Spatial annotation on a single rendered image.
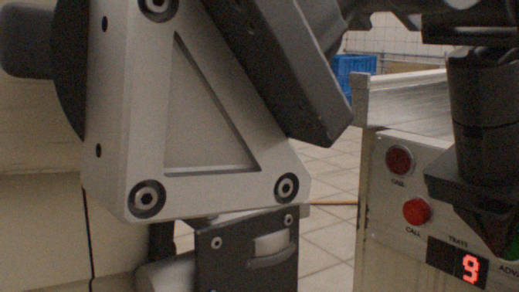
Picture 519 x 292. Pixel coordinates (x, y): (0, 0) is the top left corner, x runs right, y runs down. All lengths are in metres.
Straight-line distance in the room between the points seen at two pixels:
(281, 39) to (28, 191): 0.23
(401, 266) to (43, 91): 0.49
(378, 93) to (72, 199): 0.38
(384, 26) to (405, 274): 5.15
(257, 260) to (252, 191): 0.18
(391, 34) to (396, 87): 5.02
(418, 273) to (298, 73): 0.48
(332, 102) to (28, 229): 0.24
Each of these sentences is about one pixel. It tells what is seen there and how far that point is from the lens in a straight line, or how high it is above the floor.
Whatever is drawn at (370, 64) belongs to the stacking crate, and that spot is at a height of 0.51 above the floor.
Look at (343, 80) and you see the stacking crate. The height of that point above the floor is 0.36.
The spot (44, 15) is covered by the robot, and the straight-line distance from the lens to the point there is 0.21.
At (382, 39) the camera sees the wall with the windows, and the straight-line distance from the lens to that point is 5.71.
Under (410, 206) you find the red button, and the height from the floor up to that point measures 0.77.
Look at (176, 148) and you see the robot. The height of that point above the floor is 0.92.
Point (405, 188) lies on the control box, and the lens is 0.57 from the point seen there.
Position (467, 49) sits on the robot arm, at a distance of 0.40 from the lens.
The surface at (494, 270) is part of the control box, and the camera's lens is 0.54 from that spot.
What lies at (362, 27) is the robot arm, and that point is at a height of 0.96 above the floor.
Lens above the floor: 0.97
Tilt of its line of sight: 16 degrees down
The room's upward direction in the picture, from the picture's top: straight up
